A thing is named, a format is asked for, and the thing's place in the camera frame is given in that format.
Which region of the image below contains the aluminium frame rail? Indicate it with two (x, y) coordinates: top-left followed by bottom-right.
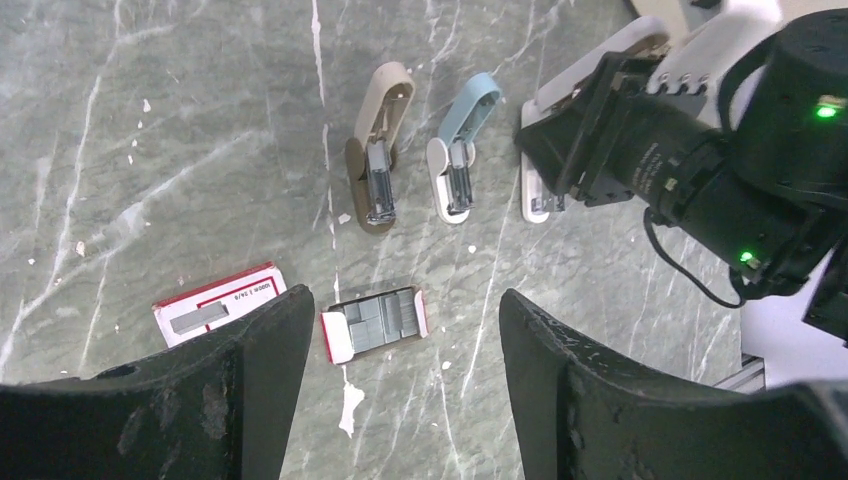
(714, 354), (766, 394)

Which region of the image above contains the blue mini stapler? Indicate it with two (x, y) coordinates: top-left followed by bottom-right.
(425, 72), (502, 225)

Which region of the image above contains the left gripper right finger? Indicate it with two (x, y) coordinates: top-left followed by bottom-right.
(499, 289), (847, 479)

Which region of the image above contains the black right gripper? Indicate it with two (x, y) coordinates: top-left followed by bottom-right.
(515, 8), (847, 303)

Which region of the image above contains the red staple box sleeve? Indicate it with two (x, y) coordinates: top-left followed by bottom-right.
(152, 262), (287, 348)

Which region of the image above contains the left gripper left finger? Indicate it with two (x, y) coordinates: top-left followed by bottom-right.
(1, 285), (315, 479)

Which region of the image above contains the beige stapler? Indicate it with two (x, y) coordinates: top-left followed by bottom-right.
(345, 61), (416, 236)

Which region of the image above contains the staple box tray with staples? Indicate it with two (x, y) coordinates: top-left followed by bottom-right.
(320, 285), (430, 365)

